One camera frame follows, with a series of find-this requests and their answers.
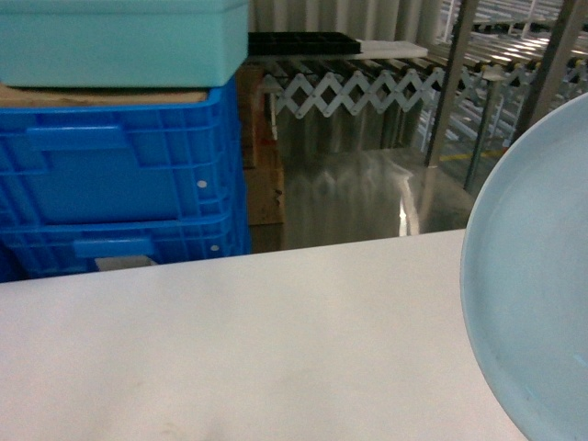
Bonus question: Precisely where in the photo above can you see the light blue round tray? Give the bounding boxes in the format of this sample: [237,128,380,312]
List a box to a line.
[460,96,587,440]

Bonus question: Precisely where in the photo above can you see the black compartment tray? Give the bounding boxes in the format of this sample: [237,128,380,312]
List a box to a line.
[248,31,361,56]

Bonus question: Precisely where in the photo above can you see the brown cardboard boxes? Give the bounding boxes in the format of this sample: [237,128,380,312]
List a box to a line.
[236,65,286,253]

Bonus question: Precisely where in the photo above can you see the expandable roller conveyor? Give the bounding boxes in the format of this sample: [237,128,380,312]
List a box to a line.
[259,43,588,121]

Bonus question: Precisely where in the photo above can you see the blue crate top right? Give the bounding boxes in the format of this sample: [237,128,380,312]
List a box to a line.
[1,80,242,227]

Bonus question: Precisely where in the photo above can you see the blue crate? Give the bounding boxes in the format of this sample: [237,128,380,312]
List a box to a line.
[1,214,251,282]
[1,80,242,227]

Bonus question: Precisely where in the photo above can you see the white foam board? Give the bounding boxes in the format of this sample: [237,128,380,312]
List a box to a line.
[359,40,428,59]

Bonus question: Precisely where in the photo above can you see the blue crate bottom right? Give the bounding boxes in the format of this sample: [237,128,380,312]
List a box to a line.
[1,214,251,282]

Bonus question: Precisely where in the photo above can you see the teal plastic box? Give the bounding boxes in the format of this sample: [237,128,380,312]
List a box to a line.
[1,1,249,88]

